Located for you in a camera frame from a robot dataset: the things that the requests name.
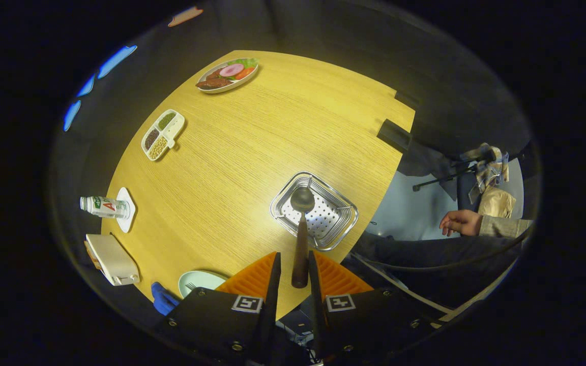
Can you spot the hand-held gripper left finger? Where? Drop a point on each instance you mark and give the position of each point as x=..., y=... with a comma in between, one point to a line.
x=272, y=295

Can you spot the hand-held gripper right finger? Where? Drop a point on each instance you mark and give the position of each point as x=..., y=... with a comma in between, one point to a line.
x=315, y=295

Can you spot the pale green plate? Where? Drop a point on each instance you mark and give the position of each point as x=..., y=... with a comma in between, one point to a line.
x=206, y=278

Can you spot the blue towel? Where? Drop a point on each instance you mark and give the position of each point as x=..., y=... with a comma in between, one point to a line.
x=163, y=301

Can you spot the white square coaster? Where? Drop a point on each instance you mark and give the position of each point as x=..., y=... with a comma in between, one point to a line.
x=127, y=223

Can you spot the white toaster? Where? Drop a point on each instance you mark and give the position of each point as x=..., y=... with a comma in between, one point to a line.
x=115, y=259

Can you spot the black stand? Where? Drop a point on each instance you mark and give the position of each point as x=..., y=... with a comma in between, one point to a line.
x=440, y=179

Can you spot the black table clamp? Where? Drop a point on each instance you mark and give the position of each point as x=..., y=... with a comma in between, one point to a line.
x=393, y=135
x=406, y=99

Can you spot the toast slice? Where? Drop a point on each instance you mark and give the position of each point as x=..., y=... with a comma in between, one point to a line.
x=90, y=254

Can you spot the white drink bottle green cap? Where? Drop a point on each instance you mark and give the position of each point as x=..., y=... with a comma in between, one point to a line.
x=105, y=207

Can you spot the white divided dish of grains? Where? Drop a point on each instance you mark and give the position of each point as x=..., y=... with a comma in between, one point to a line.
x=163, y=134

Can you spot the brown paper bag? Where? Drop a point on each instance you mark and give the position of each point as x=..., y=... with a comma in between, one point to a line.
x=496, y=202

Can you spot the plate of meat and vegetables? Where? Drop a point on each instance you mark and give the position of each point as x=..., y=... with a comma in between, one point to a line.
x=227, y=75

